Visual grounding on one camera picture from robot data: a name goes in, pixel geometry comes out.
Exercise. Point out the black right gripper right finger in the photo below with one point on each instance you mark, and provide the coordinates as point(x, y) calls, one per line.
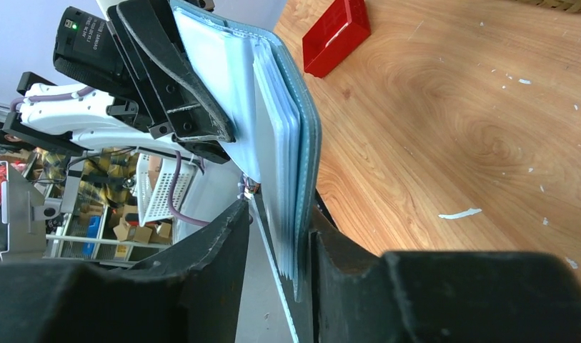
point(416, 296)

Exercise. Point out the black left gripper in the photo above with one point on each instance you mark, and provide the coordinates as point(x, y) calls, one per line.
point(180, 105)

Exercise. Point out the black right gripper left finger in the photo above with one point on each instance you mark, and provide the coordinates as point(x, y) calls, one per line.
point(190, 292)

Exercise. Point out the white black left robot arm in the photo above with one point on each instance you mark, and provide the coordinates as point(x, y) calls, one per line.
point(133, 87)

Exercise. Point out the white perforated plastic basket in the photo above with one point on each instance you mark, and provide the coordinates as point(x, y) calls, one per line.
point(154, 184)

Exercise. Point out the red flat toy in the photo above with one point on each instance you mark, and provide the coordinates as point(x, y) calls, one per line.
point(334, 36)

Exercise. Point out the woven compartment tray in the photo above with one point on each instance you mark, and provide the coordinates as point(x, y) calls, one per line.
point(570, 6)

